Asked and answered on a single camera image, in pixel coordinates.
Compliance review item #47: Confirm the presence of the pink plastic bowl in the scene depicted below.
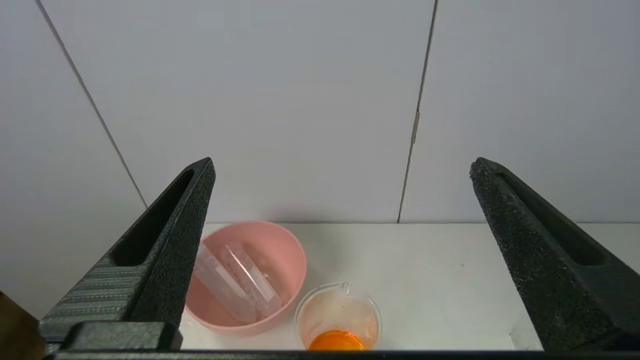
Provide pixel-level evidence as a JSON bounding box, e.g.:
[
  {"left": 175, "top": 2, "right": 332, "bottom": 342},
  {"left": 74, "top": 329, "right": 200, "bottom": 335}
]
[{"left": 184, "top": 220, "right": 308, "bottom": 337}]

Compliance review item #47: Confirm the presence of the clear glass beaker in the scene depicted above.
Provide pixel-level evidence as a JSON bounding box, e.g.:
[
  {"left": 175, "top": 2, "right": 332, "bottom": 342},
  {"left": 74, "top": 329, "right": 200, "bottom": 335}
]
[{"left": 294, "top": 282, "right": 384, "bottom": 351}]

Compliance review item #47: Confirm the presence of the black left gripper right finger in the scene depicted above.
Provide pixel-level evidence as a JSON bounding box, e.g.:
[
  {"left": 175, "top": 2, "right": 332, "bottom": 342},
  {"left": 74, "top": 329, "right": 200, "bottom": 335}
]
[{"left": 468, "top": 157, "right": 640, "bottom": 352}]

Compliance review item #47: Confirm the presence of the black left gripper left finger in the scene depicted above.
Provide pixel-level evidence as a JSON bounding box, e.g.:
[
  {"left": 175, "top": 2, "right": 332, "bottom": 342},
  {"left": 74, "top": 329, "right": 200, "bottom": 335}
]
[{"left": 39, "top": 157, "right": 217, "bottom": 352}]

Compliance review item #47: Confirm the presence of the red pigment test tube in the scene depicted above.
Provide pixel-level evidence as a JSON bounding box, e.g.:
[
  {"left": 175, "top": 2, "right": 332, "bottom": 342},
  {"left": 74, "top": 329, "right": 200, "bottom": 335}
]
[{"left": 192, "top": 243, "right": 259, "bottom": 324}]

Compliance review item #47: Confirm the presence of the yellow pigment test tube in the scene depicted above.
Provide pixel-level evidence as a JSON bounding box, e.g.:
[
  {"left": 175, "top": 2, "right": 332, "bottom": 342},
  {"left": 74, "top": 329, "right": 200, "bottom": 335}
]
[{"left": 222, "top": 242, "right": 284, "bottom": 319}]

